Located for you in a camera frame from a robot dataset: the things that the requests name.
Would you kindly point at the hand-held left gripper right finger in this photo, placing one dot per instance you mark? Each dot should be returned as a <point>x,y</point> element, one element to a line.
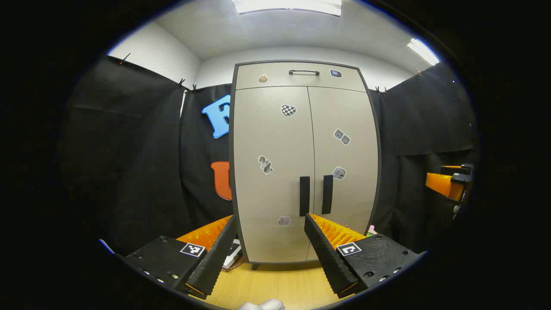
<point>327,258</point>

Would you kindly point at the beige double-door shoe cabinet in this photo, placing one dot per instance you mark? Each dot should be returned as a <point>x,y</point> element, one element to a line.
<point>231,142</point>

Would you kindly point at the long ceiling light panel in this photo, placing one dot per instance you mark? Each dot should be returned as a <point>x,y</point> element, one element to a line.
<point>288,6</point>

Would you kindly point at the black backdrop cloth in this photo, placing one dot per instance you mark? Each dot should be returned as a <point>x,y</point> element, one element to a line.
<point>129,150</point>

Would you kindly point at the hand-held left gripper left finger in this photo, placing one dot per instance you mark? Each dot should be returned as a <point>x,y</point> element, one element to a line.
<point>215,258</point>

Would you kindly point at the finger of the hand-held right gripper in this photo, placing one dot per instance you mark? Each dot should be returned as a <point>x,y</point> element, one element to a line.
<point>441,184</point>

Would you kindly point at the beige shoe cabinet door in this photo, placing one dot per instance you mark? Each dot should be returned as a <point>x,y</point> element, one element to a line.
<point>355,202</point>
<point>267,193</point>

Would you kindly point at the narrow ceiling light strip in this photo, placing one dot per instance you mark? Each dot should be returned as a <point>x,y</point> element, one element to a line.
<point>422,51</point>

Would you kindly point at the small pink object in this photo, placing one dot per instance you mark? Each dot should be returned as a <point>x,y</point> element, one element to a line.
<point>371,230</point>

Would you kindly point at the printed paper sheet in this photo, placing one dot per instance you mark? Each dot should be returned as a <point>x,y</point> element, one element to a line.
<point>234,256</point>

